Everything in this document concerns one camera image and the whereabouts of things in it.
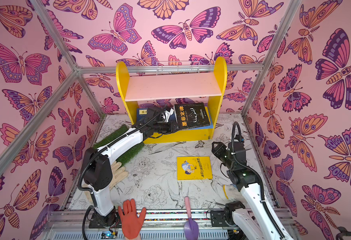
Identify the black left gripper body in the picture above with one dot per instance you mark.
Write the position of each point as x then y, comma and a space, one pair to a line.
162, 128

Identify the purple pink garden trowel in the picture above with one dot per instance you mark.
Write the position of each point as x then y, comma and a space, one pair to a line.
191, 228

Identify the red rubber glove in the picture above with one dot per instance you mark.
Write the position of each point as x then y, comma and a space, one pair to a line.
131, 223

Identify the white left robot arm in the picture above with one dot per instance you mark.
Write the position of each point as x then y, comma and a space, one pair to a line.
96, 174

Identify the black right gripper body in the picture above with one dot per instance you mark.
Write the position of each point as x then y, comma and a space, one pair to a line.
220, 151

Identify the aluminium frame post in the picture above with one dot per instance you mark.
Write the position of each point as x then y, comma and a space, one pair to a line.
283, 27

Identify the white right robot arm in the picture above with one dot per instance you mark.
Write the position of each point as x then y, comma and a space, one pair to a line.
264, 223

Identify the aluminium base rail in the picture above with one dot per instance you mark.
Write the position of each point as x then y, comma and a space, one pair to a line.
158, 225

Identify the green artificial grass mat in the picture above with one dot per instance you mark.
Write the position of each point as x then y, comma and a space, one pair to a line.
122, 145

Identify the yellow pink blue bookshelf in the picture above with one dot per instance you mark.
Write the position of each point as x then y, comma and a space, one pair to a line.
211, 85

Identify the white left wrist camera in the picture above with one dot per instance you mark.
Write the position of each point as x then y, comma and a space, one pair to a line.
165, 115

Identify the black notebook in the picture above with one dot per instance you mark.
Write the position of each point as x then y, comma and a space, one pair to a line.
191, 116

